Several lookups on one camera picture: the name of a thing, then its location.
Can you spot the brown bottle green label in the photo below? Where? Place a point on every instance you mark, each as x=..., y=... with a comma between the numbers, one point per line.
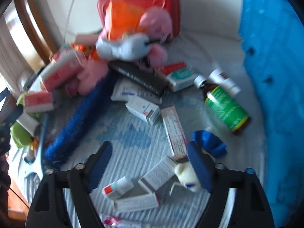
x=225, y=104

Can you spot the grey blue plush toy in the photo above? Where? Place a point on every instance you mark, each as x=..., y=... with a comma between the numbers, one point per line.
x=123, y=47

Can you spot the blue bristle brush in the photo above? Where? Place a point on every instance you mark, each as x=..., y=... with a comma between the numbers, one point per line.
x=78, y=121

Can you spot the small dropper bottle red label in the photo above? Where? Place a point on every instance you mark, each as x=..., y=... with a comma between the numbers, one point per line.
x=116, y=186

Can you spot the long pink white box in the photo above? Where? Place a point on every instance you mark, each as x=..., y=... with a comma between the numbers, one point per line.
x=174, y=130

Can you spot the light blue plastic tool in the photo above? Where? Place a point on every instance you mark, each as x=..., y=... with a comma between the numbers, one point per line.
x=32, y=171

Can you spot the grey white medicine box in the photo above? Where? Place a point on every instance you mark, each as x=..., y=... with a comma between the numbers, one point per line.
x=159, y=173

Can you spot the small white soft toy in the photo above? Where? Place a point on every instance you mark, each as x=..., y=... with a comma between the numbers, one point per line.
x=187, y=177

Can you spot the blue cloth bow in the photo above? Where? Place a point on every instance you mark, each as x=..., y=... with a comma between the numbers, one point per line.
x=209, y=140

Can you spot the white medicine box blue mark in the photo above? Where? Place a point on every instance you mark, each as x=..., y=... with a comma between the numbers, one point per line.
x=142, y=110

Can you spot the large red white box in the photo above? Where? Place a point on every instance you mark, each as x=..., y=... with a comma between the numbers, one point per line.
x=61, y=68

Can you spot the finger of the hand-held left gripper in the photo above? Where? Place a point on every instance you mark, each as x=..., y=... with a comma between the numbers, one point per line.
x=13, y=115

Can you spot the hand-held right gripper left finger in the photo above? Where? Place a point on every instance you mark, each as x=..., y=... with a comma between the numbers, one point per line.
x=102, y=163

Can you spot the pink pig plush orange hat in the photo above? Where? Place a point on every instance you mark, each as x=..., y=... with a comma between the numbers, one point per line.
x=125, y=19

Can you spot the red teal white box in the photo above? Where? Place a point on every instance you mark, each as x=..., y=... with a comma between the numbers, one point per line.
x=179, y=76

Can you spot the pink wrapper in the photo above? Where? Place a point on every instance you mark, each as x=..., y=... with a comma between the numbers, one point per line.
x=110, y=220

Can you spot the red carrying case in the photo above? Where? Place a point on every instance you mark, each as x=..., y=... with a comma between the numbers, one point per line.
x=171, y=2

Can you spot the wooden frame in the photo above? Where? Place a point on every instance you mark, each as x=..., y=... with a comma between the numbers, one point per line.
x=30, y=21

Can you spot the pink cylinder roller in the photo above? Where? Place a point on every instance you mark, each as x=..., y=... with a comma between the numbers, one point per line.
x=86, y=38

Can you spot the beige curtain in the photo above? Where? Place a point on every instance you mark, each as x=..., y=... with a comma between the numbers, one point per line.
x=9, y=52

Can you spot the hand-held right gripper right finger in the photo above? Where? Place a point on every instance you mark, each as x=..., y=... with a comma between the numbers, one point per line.
x=199, y=166

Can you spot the green plush toy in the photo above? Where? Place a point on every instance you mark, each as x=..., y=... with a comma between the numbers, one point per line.
x=20, y=135

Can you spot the pink plush toy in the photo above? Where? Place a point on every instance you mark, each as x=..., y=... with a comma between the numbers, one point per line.
x=92, y=76

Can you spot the blue blanket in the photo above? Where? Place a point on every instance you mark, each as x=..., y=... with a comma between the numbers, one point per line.
x=273, y=76

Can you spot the white flat medicine box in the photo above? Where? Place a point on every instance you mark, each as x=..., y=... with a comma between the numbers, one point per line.
x=137, y=201

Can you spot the small red white box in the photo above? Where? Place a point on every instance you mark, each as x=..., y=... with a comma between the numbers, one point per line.
x=38, y=102

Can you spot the white soft packet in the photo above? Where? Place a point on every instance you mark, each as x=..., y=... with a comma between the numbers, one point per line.
x=128, y=89

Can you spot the black comb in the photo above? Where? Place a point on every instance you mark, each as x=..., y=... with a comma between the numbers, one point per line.
x=137, y=76

